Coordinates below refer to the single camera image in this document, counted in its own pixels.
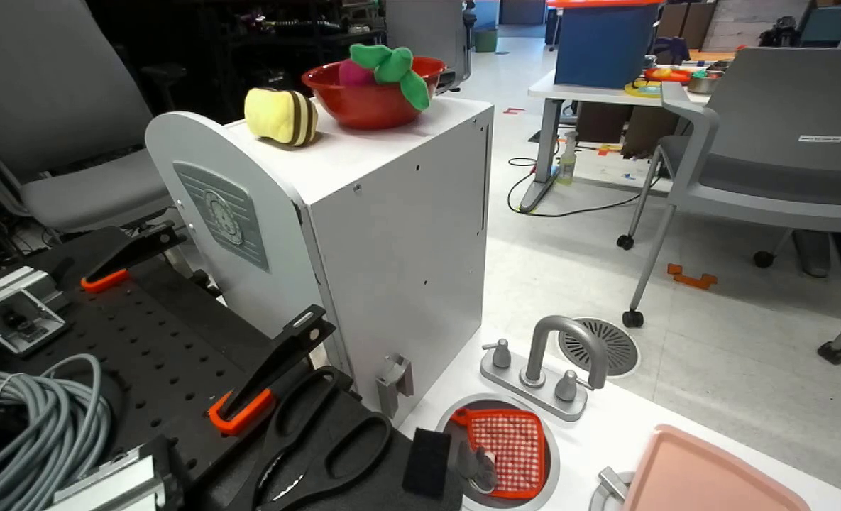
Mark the aluminium bracket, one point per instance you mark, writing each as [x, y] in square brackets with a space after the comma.
[8, 312]

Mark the black scissors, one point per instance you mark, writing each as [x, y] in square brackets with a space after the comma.
[299, 426]

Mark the grey chair on castors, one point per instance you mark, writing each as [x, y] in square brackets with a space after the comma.
[782, 142]

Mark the heap of coloured toy dishes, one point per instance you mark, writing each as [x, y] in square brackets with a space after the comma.
[658, 77]

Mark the grey toy tap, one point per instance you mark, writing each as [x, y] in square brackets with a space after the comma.
[542, 348]

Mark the spray bottle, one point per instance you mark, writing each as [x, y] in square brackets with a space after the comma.
[568, 165]

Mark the green waste bin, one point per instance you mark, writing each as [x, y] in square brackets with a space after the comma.
[485, 40]

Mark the aluminium profile piece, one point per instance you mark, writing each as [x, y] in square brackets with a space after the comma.
[115, 482]

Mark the white toy kitchen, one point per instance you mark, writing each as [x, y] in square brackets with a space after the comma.
[392, 234]

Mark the pink plastic tray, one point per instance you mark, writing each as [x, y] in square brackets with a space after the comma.
[683, 475]

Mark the grey office chair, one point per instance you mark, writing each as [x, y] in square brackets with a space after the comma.
[51, 92]

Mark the yellow striped plush toy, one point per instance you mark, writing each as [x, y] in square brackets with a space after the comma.
[271, 115]

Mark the black clamp orange tip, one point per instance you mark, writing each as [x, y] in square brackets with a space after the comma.
[271, 369]
[133, 252]

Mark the black sponge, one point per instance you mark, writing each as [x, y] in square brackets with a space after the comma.
[426, 461]

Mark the metal bowl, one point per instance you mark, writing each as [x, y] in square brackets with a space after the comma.
[704, 84]

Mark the blue bin orange lid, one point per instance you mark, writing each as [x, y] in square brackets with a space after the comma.
[601, 46]

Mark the red checkered pot holder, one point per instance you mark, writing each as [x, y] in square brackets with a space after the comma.
[512, 443]

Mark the purple plush toy green leaves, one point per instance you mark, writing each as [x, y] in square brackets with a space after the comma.
[394, 65]

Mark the grey toy knob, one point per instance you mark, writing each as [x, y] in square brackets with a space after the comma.
[610, 486]

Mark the round toy sink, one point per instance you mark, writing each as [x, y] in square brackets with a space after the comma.
[552, 468]

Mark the white table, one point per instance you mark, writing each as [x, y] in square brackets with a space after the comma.
[549, 135]

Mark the round floor drain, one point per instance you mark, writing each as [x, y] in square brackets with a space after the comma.
[615, 348]

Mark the red bowl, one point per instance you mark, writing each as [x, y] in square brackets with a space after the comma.
[370, 106]

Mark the orange plastic piece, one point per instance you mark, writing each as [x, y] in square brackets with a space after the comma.
[691, 279]

